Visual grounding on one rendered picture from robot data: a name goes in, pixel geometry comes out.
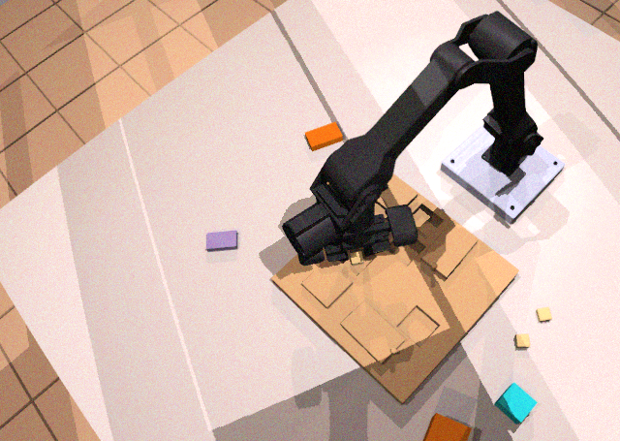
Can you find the orange flat panel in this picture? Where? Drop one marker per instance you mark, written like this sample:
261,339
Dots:
324,136

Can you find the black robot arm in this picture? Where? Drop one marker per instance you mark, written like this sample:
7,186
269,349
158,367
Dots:
361,168

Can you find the teal cube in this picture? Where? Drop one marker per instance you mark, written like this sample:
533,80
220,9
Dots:
515,403

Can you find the orange cube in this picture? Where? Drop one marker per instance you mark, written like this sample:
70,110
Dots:
445,429

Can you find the tan square puzzle board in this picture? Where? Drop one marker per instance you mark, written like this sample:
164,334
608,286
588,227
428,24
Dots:
401,313

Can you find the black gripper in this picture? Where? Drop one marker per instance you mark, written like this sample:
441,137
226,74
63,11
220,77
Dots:
373,238

